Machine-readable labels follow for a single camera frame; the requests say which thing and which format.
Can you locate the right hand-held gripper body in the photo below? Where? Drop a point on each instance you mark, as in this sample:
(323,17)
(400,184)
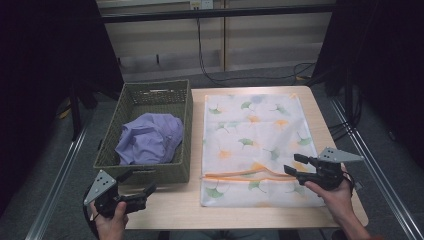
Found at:
(328,173)

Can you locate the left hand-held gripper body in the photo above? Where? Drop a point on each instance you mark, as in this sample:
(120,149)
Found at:
(101,186)

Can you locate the green woven basket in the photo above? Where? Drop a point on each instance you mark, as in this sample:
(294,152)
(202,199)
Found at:
(110,146)

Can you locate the purple cloth garment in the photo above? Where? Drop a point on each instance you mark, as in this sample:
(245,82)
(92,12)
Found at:
(150,138)

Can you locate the leaf print mesh laundry bag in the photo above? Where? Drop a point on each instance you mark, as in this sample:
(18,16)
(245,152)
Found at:
(253,133)

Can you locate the person's right hand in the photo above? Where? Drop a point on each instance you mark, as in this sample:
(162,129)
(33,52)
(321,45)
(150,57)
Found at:
(335,200)

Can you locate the person's left hand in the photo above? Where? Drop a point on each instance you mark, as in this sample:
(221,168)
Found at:
(111,226)

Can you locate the black metal stand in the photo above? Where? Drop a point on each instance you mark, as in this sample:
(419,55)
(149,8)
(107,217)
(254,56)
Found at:
(75,113)

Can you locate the dark curtain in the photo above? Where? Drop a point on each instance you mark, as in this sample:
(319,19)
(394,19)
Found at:
(50,66)
(383,66)

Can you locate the black horizontal bar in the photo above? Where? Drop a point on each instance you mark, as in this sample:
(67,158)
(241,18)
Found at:
(216,13)

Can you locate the metal floor rail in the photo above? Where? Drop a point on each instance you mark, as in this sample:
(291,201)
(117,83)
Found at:
(376,166)
(55,191)

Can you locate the white wall outlet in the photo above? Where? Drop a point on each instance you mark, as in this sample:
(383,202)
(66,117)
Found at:
(201,4)

